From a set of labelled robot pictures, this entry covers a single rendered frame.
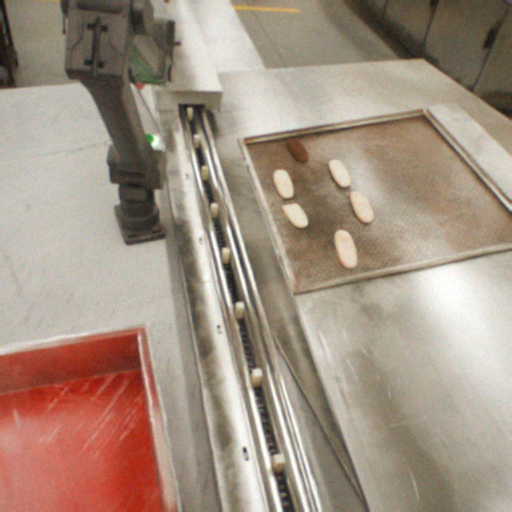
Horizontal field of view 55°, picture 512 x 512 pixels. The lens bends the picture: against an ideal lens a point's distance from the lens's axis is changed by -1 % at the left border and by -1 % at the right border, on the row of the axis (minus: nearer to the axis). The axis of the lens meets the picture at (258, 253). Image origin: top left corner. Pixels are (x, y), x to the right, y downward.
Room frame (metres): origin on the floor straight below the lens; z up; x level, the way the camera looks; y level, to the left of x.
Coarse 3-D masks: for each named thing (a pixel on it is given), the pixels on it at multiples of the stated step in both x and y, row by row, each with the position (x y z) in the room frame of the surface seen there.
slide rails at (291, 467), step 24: (192, 144) 1.09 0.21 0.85; (192, 168) 0.99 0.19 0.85; (216, 192) 0.91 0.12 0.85; (216, 240) 0.75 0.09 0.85; (216, 264) 0.69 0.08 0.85; (240, 264) 0.70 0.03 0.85; (240, 288) 0.63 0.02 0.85; (240, 360) 0.48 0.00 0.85; (264, 360) 0.48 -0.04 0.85; (240, 384) 0.43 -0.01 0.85; (264, 384) 0.44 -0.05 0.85; (288, 432) 0.36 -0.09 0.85; (264, 456) 0.32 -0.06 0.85; (288, 456) 0.33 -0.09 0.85; (264, 480) 0.29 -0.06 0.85; (288, 480) 0.29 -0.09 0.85
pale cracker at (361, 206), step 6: (354, 192) 0.89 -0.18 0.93; (354, 198) 0.87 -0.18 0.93; (360, 198) 0.87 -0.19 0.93; (366, 198) 0.87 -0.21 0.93; (354, 204) 0.85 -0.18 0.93; (360, 204) 0.85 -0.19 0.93; (366, 204) 0.85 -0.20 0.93; (354, 210) 0.83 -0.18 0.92; (360, 210) 0.83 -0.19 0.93; (366, 210) 0.83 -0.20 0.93; (372, 210) 0.84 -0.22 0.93; (360, 216) 0.81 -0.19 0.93; (366, 216) 0.81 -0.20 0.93; (372, 216) 0.82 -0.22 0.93; (366, 222) 0.80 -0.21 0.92
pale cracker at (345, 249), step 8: (336, 232) 0.77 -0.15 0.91; (344, 232) 0.76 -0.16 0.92; (336, 240) 0.74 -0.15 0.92; (344, 240) 0.74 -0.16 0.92; (352, 240) 0.74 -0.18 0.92; (336, 248) 0.72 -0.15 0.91; (344, 248) 0.72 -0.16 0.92; (352, 248) 0.72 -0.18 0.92; (344, 256) 0.70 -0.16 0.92; (352, 256) 0.70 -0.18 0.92; (344, 264) 0.68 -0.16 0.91; (352, 264) 0.68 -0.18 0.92
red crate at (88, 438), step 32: (64, 384) 0.39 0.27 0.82; (96, 384) 0.40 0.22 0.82; (128, 384) 0.41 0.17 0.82; (0, 416) 0.32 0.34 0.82; (32, 416) 0.33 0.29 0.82; (64, 416) 0.34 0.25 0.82; (96, 416) 0.35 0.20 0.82; (128, 416) 0.36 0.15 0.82; (0, 448) 0.28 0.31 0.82; (32, 448) 0.29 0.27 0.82; (64, 448) 0.29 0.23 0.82; (96, 448) 0.30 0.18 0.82; (128, 448) 0.31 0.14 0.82; (0, 480) 0.24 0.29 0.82; (32, 480) 0.24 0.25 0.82; (64, 480) 0.25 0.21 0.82; (96, 480) 0.26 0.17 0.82; (128, 480) 0.27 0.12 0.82
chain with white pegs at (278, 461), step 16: (192, 112) 1.23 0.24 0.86; (192, 128) 1.19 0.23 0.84; (208, 192) 0.92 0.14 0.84; (224, 256) 0.70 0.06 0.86; (224, 272) 0.68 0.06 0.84; (240, 304) 0.58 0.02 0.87; (240, 336) 0.53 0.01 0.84; (256, 384) 0.44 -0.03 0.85; (256, 400) 0.41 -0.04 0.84; (272, 432) 0.36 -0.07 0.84; (272, 464) 0.31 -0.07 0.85; (288, 496) 0.27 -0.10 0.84
